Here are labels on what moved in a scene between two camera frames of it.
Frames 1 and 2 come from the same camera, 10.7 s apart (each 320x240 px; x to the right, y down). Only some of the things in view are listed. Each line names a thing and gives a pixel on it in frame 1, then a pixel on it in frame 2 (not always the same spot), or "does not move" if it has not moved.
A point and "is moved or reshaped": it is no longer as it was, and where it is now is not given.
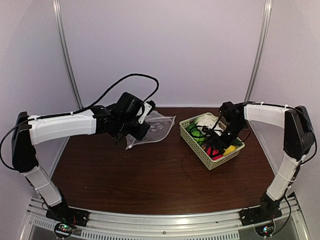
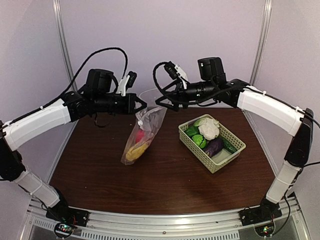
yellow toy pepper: [230, 148] -> [135, 152]
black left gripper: [139, 134] -> [127, 110]
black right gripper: [216, 142] -> [175, 107]
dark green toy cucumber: [237, 142] -> [228, 146]
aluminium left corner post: [56, 4] does not move
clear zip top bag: [160, 125] is moved or reshaped
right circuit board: [265, 230] does not move
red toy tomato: [215, 151] is moved or reshaped
